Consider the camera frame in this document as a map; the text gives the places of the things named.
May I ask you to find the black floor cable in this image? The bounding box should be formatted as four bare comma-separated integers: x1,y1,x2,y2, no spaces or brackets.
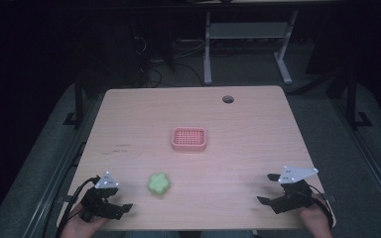
135,33,206,89

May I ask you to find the green flower-shaped soap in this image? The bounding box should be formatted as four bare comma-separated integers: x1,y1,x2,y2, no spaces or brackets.
147,173,172,196

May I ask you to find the black metal stand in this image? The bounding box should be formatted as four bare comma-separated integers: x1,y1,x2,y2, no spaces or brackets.
63,70,87,129
344,68,373,130

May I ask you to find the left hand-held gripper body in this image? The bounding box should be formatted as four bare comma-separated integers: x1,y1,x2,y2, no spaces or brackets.
79,171,124,223

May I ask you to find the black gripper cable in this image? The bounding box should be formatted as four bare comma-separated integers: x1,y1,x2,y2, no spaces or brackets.
309,184,334,229
55,176,101,238

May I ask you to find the grey metal frame rail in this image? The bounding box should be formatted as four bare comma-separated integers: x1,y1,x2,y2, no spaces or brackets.
21,95,105,238
328,97,381,209

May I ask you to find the pink slotted soap dish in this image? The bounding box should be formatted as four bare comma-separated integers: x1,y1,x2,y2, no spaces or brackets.
171,126,208,153

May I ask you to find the person's left hand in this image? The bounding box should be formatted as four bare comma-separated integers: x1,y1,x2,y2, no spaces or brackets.
59,202,111,238

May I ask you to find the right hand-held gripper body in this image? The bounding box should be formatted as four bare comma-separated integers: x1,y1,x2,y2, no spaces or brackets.
270,166,319,215

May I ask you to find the person's right hand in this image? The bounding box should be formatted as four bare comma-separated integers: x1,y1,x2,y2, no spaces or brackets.
298,193,335,238

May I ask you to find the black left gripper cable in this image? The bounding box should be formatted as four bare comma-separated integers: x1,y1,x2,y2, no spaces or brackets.
55,176,101,238

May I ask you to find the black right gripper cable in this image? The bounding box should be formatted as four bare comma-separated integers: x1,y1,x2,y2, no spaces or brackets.
309,184,334,229

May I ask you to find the white metal desk frame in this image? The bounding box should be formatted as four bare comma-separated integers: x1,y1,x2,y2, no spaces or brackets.
202,9,300,86

